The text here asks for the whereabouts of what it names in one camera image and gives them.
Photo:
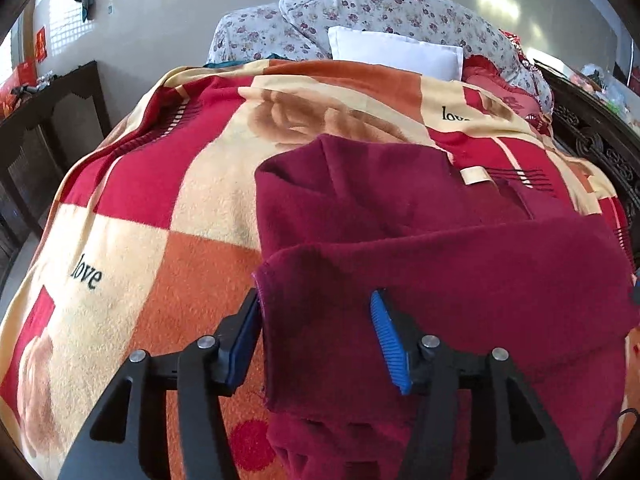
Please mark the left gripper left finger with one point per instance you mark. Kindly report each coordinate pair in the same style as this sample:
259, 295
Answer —
125, 434

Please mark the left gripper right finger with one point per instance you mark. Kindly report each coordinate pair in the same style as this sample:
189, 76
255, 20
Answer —
512, 436

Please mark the maroon fleece garment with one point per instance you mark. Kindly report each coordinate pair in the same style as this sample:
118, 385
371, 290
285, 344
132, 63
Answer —
483, 265

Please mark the orange red patterned blanket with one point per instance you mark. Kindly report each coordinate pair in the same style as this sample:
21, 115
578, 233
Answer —
152, 239

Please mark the dark wooden cabinet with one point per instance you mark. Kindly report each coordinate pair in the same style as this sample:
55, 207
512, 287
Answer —
33, 159

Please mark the dark carved wooden headboard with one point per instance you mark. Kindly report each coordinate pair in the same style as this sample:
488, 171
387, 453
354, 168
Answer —
587, 128

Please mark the red embroidered pillow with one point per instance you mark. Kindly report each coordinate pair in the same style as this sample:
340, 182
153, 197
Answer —
534, 102

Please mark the white pillow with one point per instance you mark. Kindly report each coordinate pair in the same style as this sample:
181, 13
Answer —
381, 48

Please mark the teal cloth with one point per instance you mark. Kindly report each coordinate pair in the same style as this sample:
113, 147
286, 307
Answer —
221, 65

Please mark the floral quilt bundle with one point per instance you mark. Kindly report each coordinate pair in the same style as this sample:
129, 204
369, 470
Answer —
298, 30

